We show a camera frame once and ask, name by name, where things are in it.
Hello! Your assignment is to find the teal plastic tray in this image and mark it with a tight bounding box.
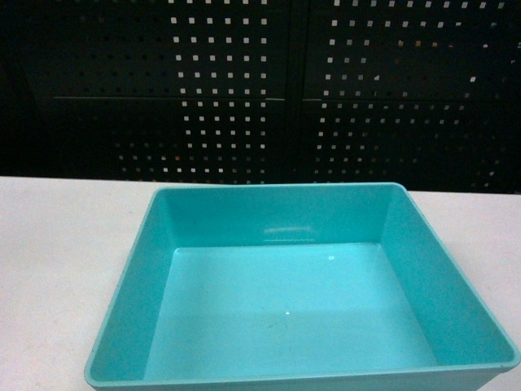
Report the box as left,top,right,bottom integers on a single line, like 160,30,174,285
85,183,520,390

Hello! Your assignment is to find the black perforated panel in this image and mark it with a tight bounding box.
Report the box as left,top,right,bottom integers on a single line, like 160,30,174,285
1,1,520,194

